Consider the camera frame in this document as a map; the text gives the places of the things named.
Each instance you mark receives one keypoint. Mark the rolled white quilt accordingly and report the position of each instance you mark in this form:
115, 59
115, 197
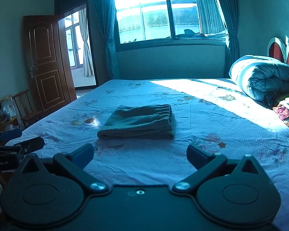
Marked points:
255, 74

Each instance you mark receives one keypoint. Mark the bedroom window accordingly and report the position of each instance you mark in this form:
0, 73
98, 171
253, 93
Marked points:
156, 16

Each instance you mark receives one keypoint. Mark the brown wooden door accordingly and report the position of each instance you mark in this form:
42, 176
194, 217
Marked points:
45, 72

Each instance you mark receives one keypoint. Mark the white sheer curtain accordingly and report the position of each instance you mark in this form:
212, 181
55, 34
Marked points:
86, 53

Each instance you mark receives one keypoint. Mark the red and white headboard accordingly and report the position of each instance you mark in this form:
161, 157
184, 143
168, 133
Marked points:
277, 50

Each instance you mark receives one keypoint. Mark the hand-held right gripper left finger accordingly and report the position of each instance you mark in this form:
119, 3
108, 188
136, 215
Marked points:
83, 155

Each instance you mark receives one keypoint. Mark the white bag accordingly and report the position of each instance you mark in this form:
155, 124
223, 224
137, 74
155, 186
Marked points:
8, 108

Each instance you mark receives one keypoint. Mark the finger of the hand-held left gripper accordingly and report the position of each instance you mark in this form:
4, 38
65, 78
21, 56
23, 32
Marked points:
10, 134
35, 143

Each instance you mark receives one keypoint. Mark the wooden chair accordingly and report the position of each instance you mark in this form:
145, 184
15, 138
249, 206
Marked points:
31, 118

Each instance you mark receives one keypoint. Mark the teal curtain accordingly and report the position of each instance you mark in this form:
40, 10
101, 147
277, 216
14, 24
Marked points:
103, 28
231, 16

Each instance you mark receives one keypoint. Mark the dark cloth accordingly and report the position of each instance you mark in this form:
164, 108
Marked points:
190, 32

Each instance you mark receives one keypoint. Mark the green pants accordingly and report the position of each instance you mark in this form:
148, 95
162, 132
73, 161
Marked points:
139, 122

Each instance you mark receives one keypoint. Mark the bed with floral sheet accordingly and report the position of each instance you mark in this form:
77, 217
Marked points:
159, 93

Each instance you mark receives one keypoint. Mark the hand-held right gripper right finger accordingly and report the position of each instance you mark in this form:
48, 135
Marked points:
195, 155

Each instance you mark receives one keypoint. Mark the balcony window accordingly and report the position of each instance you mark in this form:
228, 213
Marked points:
72, 41

